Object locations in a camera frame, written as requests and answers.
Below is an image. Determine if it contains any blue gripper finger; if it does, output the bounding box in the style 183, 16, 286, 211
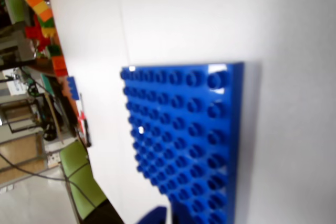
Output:
136, 205, 169, 224

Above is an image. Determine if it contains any green office chair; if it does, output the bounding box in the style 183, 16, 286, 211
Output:
59, 140, 125, 224
6, 0, 26, 24

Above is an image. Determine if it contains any blue 8x8 studded baseplate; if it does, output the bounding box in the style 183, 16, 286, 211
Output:
119, 62, 245, 224

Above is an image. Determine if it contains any wooden stick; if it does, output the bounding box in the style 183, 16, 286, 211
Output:
44, 92, 65, 145

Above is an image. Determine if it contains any wooden cabinet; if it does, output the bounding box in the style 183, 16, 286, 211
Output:
0, 129, 47, 185

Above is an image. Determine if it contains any small blue brick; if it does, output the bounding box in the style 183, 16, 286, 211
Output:
67, 76, 81, 101

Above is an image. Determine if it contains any orange red brick stack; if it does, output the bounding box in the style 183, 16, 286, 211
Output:
51, 56, 68, 77

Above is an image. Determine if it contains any red yellow green brick model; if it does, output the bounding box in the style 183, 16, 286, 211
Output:
25, 15, 62, 59

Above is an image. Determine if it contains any yellow orange brick tower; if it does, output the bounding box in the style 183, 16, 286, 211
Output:
20, 0, 53, 22

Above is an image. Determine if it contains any black floor cable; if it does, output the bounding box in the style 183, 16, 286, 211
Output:
0, 153, 97, 209

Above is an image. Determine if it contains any red handled tool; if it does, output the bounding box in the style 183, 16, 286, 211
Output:
78, 93, 93, 148

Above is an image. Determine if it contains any white wall socket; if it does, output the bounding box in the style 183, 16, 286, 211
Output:
48, 152, 62, 168

